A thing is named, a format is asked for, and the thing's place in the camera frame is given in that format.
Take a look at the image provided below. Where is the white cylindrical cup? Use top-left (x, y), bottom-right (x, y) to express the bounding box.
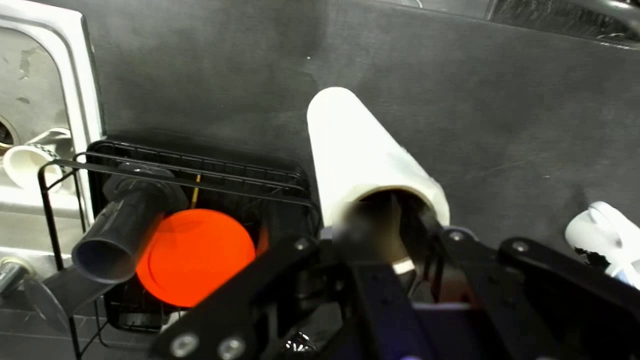
top-left (304, 84), bottom-right (452, 230)

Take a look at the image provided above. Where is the grey plastic cup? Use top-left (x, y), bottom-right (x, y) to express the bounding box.
top-left (69, 165), bottom-right (190, 289)

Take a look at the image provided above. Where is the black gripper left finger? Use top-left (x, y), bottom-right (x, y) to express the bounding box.
top-left (147, 195), bottom-right (436, 360)

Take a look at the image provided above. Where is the white mug with black pattern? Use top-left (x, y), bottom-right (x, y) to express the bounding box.
top-left (0, 126), bottom-right (74, 193)

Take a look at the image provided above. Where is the stainless steel sink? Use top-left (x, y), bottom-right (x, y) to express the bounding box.
top-left (0, 14), bottom-right (105, 316)

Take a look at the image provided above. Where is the chrome sink faucet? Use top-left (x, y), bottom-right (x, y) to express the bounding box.
top-left (0, 255), bottom-right (32, 301)

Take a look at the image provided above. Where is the white mug holding utensils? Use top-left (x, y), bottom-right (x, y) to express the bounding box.
top-left (563, 201), bottom-right (640, 292)

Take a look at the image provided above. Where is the black wire dish rack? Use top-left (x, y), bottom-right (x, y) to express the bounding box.
top-left (35, 136), bottom-right (324, 360)

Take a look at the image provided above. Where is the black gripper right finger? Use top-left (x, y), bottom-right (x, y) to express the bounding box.
top-left (414, 204), bottom-right (640, 360)

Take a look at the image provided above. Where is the orange plastic plate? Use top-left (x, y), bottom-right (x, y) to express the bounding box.
top-left (133, 207), bottom-right (260, 310)

